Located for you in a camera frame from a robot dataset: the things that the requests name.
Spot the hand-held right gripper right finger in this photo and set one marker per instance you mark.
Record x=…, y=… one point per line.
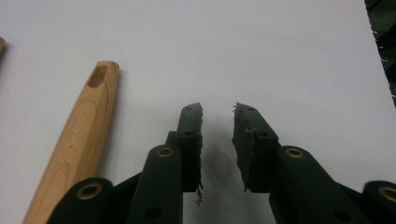
x=261, y=155

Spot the white table sheet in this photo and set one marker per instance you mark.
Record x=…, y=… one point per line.
x=249, y=46

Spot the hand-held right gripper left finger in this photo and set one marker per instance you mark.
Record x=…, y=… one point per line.
x=190, y=149

